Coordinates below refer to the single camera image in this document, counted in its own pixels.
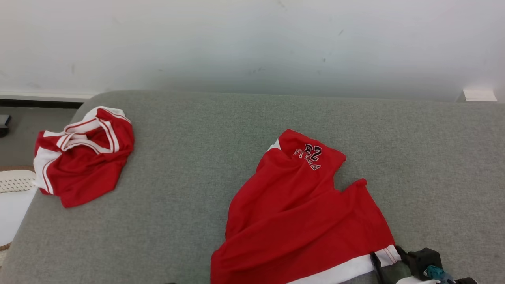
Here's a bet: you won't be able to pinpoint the red jersey with number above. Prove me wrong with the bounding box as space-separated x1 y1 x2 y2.
210 129 402 284

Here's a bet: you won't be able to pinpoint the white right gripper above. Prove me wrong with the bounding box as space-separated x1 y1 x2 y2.
370 245 438 284

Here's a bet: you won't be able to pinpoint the red jersey white sleeves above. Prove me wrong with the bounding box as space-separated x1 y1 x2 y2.
33 106 135 208

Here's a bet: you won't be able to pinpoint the white wall socket box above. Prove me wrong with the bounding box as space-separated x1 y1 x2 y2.
457 89 498 103

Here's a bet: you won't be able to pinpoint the white perforated laundry basket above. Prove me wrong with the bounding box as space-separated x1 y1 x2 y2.
0 170 39 246

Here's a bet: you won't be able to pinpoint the right cable with teal plug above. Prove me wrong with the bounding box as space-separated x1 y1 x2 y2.
424 265 478 284

